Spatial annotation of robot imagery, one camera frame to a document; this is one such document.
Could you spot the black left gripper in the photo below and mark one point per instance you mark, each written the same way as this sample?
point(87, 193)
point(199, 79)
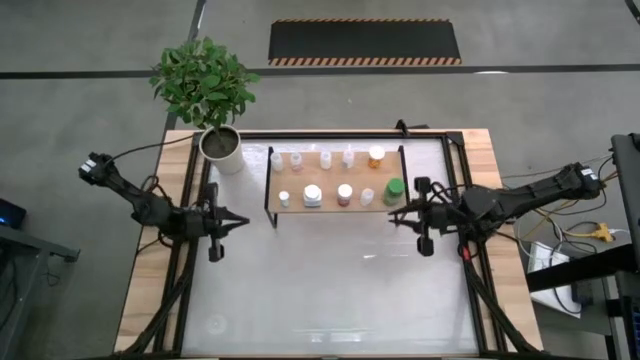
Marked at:
point(210, 225)

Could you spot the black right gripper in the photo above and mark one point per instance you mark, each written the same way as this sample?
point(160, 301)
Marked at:
point(440, 217)

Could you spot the green caffeine bottle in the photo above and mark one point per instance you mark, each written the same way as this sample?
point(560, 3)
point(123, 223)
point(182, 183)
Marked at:
point(395, 189)

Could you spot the small clear bottle white cap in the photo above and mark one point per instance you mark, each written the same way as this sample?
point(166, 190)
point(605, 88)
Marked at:
point(284, 197)

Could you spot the pink bottle with white cap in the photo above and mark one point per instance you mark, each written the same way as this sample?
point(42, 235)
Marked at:
point(344, 192)

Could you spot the orange pill bottle white cap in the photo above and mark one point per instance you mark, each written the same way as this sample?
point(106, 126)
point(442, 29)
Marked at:
point(376, 154)

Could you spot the white melatonin bottle blue label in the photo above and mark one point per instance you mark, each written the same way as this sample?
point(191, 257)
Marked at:
point(312, 195)

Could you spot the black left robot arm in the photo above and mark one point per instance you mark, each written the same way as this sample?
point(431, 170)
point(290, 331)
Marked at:
point(145, 205)

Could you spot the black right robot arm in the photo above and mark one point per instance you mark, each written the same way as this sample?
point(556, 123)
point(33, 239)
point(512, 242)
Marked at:
point(525, 192)

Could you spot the white round plant pot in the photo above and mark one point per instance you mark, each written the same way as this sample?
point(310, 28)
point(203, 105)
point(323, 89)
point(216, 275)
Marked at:
point(227, 161)

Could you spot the white papers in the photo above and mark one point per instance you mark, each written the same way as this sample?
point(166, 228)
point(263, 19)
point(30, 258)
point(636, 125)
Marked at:
point(542, 260)

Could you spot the green leafy plant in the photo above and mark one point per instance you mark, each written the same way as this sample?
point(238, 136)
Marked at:
point(205, 82)

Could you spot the black desk bar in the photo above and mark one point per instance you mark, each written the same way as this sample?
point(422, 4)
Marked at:
point(575, 272)

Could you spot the black floor mat hazard stripes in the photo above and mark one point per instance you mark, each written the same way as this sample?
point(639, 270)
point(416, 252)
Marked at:
point(365, 40)

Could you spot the yellow power splitter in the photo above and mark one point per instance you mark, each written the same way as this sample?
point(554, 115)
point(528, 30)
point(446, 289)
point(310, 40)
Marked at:
point(601, 232)

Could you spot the black device with blue light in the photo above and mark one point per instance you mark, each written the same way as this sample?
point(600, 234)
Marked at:
point(12, 212)

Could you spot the wooden shelf with black frame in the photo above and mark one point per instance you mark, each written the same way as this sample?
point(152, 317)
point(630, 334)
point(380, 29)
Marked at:
point(340, 175)

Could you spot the black camera clamp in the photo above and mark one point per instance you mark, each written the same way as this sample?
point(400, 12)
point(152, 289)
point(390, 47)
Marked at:
point(402, 127)

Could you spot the black aluminium table frame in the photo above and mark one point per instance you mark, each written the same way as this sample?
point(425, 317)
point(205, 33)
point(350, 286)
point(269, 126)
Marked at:
point(350, 135)

